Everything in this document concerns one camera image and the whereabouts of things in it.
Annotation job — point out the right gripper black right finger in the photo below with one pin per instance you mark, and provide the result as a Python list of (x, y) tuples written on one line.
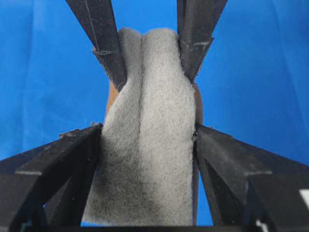
[(249, 187)]

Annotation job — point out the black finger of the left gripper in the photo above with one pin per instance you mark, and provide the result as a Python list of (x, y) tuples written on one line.
[(97, 19), (196, 20)]

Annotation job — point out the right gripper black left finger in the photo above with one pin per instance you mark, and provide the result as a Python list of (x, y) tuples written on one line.
[(45, 189)]

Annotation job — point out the grey and orange sponge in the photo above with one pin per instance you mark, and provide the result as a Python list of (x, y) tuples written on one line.
[(145, 174)]

